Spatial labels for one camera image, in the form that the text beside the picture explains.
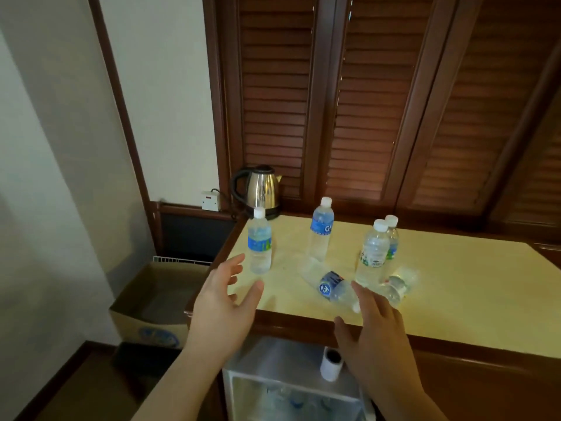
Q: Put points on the person's left hand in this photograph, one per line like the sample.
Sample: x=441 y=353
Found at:
x=214 y=320

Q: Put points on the person's right hand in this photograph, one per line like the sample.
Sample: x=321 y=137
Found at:
x=381 y=346

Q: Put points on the white mini fridge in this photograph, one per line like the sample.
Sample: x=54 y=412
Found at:
x=280 y=355

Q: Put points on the cluster of assorted water bottles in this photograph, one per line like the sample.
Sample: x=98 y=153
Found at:
x=259 y=245

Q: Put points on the group of bottles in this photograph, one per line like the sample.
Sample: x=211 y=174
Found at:
x=298 y=401

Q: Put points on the white paper towel roll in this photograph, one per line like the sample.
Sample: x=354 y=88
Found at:
x=329 y=368

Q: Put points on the cardboard box with blue print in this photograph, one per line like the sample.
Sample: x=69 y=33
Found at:
x=131 y=328

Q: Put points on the wooden table with yellow top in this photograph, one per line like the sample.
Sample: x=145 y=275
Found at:
x=460 y=293

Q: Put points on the stainless steel kettle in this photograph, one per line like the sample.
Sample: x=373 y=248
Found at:
x=260 y=188

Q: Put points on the dark wooden baseboard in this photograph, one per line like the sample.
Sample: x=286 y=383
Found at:
x=57 y=381

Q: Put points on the wooden louvered shutter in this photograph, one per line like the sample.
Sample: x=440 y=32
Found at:
x=372 y=105
x=473 y=127
x=539 y=184
x=276 y=83

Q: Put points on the white wall outlet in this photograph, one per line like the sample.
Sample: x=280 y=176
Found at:
x=210 y=201

